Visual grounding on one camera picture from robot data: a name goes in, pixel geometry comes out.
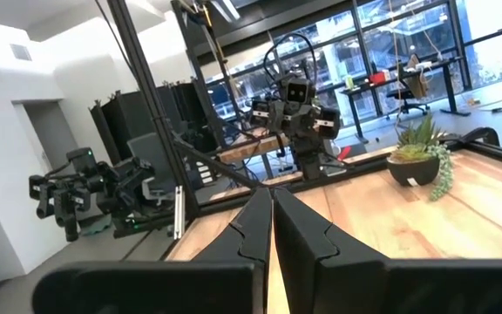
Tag black office chair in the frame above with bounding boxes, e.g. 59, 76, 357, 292
384, 52, 431, 118

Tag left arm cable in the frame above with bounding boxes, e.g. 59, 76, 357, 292
261, 32, 318, 88

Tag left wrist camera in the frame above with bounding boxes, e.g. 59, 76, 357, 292
284, 77, 316, 106

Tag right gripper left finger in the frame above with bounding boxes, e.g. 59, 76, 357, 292
193, 187, 274, 314

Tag black office desk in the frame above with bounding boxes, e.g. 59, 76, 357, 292
339, 55, 472, 145

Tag potted succulent plant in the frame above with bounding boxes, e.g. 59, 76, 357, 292
384, 113, 456, 203

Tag grey office chair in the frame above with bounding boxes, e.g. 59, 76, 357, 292
126, 132, 180, 207

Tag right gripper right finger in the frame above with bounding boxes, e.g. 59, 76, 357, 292
273, 187, 390, 314

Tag black partition panels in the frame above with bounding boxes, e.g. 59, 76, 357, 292
88, 81, 221, 167

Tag black aluminium frame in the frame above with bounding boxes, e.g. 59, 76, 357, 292
93, 0, 502, 240

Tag black frame corner brace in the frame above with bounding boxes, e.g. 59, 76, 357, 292
444, 126, 501, 153

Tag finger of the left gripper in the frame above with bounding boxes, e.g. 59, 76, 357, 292
279, 104, 299, 136
297, 104, 317, 136

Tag wooden workbench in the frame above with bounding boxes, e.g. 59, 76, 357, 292
217, 130, 292, 165

